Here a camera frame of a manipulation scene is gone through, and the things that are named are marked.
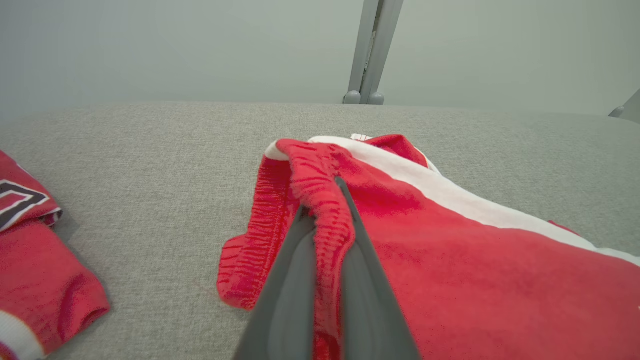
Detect red shorts with white stripe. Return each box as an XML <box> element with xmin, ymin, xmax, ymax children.
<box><xmin>216</xmin><ymin>133</ymin><xmax>640</xmax><ymax>360</ymax></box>

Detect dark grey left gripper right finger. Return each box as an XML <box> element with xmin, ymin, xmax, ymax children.
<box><xmin>334</xmin><ymin>176</ymin><xmax>421</xmax><ymax>360</ymax></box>

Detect grey fabric sofa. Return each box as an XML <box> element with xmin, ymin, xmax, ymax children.
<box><xmin>0</xmin><ymin>102</ymin><xmax>640</xmax><ymax>360</ymax></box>

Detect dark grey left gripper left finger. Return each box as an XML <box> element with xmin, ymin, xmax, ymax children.
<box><xmin>233</xmin><ymin>206</ymin><xmax>318</xmax><ymax>360</ymax></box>

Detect grey metal post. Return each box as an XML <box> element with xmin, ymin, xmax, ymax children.
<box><xmin>343</xmin><ymin>0</ymin><xmax>405</xmax><ymax>106</ymax></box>
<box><xmin>608</xmin><ymin>89</ymin><xmax>640</xmax><ymax>125</ymax></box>

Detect red basketball jersey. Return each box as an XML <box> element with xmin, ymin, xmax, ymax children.
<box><xmin>0</xmin><ymin>150</ymin><xmax>111</xmax><ymax>360</ymax></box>

